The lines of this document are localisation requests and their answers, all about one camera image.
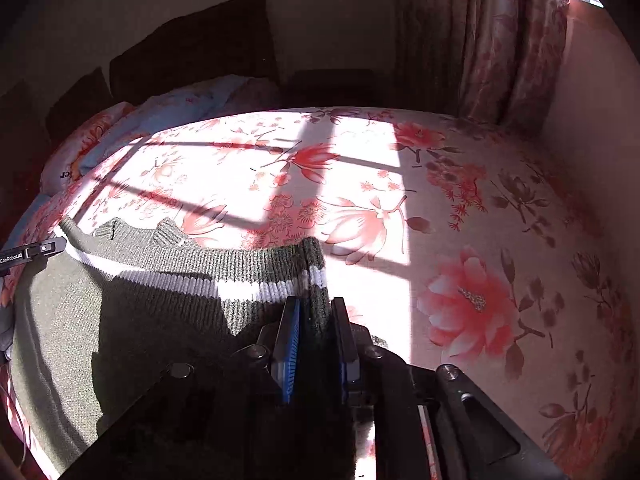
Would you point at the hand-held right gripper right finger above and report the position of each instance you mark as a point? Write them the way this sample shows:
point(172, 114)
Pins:
point(347, 350)

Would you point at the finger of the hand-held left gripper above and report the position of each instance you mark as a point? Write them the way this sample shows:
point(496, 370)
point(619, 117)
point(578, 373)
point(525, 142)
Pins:
point(35, 252)

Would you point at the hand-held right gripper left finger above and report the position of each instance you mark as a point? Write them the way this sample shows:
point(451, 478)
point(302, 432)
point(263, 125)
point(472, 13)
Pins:
point(289, 355)

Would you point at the green knitted sweater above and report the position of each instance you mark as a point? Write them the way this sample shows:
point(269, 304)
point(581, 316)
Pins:
point(165, 310)

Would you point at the orange floral pillow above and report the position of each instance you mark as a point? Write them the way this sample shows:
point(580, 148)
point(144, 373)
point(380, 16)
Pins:
point(85, 145)

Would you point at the low dark wooden headboard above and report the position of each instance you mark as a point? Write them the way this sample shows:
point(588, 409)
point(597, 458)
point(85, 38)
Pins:
point(80, 102)

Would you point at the pink floral bed sheet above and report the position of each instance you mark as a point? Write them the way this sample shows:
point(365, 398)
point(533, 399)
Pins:
point(450, 185)

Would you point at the blue floral pillow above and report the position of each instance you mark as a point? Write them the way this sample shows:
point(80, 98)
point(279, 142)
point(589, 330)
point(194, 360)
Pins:
point(175, 105)

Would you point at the pink floral pillow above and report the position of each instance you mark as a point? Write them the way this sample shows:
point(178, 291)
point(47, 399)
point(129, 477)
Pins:
point(260, 95)

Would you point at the tall dark wooden headboard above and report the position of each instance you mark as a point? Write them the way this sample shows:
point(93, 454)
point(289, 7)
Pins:
point(200, 45)

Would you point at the pink floral curtain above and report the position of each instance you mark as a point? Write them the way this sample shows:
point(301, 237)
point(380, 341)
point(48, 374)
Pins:
point(475, 35)

